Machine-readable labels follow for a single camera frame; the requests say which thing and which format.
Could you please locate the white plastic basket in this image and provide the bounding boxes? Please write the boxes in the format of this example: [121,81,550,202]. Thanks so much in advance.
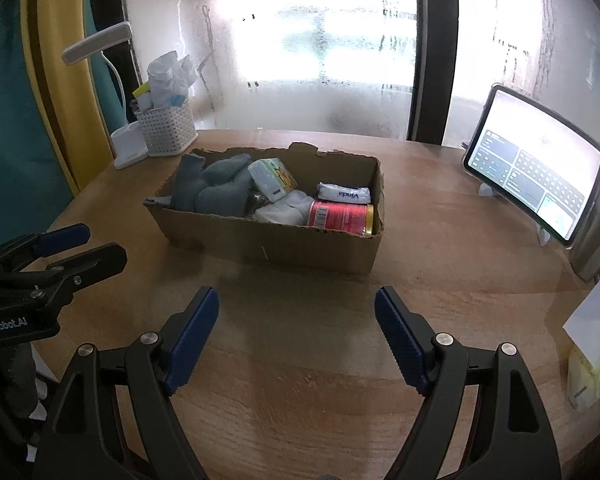
[135,97,198,157]

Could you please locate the steel tumbler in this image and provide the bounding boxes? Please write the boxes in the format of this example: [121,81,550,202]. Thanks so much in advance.
[570,210,600,282]

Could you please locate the red can with yellow lid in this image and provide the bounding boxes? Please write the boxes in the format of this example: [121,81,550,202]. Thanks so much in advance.
[306,200,376,237]

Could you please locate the white socks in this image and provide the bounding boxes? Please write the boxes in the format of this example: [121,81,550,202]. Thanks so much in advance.
[252,190,315,226]

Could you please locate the crumpled clear plastic bags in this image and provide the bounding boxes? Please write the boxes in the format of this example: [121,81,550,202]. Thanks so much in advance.
[146,51,198,110]

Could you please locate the green tissue pack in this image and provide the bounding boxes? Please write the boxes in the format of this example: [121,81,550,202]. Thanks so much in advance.
[247,157,298,198]

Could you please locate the blue tissue pack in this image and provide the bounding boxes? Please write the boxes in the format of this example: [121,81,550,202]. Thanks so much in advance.
[316,181,372,205]

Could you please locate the brown cardboard box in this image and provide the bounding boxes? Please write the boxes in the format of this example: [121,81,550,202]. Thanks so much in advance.
[143,142,386,276]

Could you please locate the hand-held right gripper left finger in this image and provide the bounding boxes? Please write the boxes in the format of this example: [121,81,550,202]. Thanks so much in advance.
[32,286,220,480]

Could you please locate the white desk lamp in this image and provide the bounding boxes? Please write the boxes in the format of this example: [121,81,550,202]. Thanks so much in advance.
[61,22,148,170]

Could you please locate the white paper sheet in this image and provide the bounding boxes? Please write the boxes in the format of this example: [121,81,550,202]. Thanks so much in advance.
[562,270,600,361]

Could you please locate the black window frame post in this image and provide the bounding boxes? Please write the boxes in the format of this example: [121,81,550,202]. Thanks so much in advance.
[405,0,458,146]

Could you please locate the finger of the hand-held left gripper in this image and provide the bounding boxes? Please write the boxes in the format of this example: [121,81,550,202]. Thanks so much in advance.
[10,242,128,307]
[0,224,91,267]

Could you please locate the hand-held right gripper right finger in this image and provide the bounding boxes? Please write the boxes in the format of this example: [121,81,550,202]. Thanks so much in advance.
[374,286,563,480]

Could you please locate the white tablet stand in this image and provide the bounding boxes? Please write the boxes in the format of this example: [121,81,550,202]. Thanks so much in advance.
[477,182,553,247]

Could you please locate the yellow green packet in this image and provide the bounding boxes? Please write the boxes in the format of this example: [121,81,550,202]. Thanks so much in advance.
[566,345,600,413]

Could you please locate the tablet with lit screen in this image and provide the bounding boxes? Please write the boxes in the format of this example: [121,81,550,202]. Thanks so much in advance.
[462,84,600,248]

